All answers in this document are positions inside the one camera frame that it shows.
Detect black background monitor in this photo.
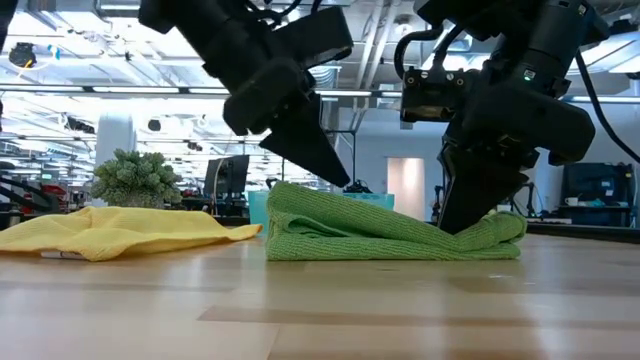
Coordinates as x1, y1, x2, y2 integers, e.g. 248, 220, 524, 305
203, 154, 251, 201

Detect black ceiling-hung device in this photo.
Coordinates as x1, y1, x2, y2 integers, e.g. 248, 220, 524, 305
6, 41, 39, 70

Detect black right camera cable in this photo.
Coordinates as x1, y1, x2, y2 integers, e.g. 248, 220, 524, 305
393, 25, 449, 69

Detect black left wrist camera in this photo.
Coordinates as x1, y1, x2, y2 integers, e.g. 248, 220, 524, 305
269, 6, 355, 70

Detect teal plastic basket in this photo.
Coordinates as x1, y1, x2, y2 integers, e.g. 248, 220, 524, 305
247, 189, 396, 236

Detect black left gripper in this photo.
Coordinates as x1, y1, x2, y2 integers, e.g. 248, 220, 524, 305
202, 12, 352, 189

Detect green artificial succulent plant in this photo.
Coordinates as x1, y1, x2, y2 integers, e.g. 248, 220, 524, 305
90, 147, 184, 210

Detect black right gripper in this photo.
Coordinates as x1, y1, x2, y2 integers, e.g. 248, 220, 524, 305
437, 49, 597, 235

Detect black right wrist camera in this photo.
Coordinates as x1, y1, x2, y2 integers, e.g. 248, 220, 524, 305
399, 63, 475, 125

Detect yellow microfiber towel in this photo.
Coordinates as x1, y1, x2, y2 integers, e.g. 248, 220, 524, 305
0, 205, 264, 263

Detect black aluminium table frame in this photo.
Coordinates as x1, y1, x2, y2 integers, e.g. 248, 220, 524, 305
0, 209, 640, 246

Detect green microfiber towel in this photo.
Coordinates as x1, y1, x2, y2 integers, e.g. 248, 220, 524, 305
264, 181, 529, 262

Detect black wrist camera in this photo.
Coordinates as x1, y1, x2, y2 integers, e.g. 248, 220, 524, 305
399, 63, 475, 125
269, 6, 355, 70

